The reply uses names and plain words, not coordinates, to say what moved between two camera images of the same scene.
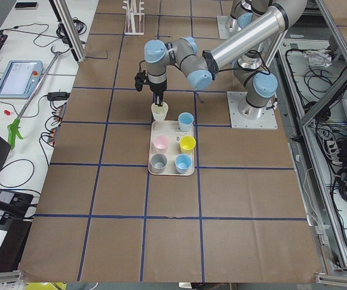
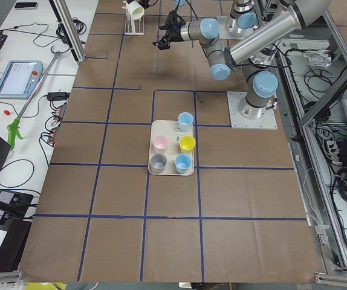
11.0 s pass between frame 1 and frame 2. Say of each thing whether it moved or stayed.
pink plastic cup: stayed
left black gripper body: moved
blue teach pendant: stayed
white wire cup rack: stayed
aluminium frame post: stayed
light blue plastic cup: stayed
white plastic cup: moved
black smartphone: stayed
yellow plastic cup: stayed
